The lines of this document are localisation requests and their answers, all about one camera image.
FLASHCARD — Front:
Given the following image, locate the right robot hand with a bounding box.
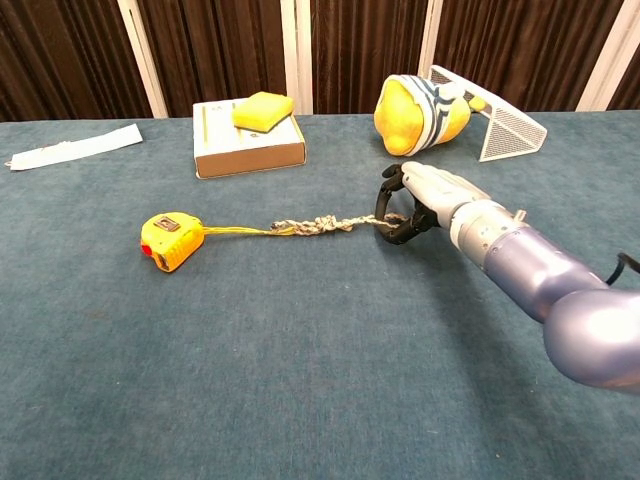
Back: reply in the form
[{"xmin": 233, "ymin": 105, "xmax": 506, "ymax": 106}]
[{"xmin": 375, "ymin": 160, "xmax": 493, "ymax": 247}]

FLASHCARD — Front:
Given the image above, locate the braided grey rope loop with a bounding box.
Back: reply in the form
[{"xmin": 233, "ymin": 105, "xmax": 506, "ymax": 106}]
[{"xmin": 202, "ymin": 212, "xmax": 409, "ymax": 238}]

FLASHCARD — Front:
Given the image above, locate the yellow tape measure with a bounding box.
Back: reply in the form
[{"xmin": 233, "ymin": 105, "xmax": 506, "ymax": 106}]
[{"xmin": 139, "ymin": 212, "xmax": 206, "ymax": 274}]

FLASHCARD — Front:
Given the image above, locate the yellow plush toy striped shirt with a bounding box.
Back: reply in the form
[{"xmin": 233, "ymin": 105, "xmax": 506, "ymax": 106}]
[{"xmin": 373, "ymin": 74, "xmax": 488, "ymax": 158}]

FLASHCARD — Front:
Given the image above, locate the yellow sponge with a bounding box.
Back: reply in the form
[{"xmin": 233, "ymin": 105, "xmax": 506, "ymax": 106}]
[{"xmin": 231, "ymin": 91, "xmax": 295, "ymax": 134}]

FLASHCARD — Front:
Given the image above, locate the white flat cardboard box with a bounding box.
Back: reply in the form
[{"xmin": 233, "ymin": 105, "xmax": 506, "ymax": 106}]
[{"xmin": 192, "ymin": 98, "xmax": 307, "ymax": 180}]

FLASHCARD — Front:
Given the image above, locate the blue table cloth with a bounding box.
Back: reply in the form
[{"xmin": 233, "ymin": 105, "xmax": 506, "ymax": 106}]
[{"xmin": 0, "ymin": 110, "xmax": 640, "ymax": 480}]

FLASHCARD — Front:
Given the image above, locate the dark brown curtain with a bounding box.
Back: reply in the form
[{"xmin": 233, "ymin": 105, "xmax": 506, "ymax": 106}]
[{"xmin": 0, "ymin": 0, "xmax": 640, "ymax": 123}]

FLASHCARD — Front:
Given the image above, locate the white paper strip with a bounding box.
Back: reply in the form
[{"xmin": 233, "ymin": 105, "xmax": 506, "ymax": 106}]
[{"xmin": 4, "ymin": 124, "xmax": 144, "ymax": 172}]

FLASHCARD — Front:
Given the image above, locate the white wire mesh basket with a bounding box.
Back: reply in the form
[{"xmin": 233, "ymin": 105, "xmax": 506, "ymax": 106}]
[{"xmin": 428, "ymin": 64, "xmax": 548, "ymax": 163}]

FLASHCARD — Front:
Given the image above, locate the white frame post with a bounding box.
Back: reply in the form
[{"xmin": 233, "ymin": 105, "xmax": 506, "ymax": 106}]
[
  {"xmin": 116, "ymin": 0, "xmax": 169, "ymax": 119},
  {"xmin": 280, "ymin": 0, "xmax": 314, "ymax": 116},
  {"xmin": 417, "ymin": 0, "xmax": 444, "ymax": 80},
  {"xmin": 575, "ymin": 0, "xmax": 640, "ymax": 112}
]

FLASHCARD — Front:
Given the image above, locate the black cable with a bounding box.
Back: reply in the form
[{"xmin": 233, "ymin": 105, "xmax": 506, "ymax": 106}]
[{"xmin": 606, "ymin": 252, "xmax": 640, "ymax": 287}]

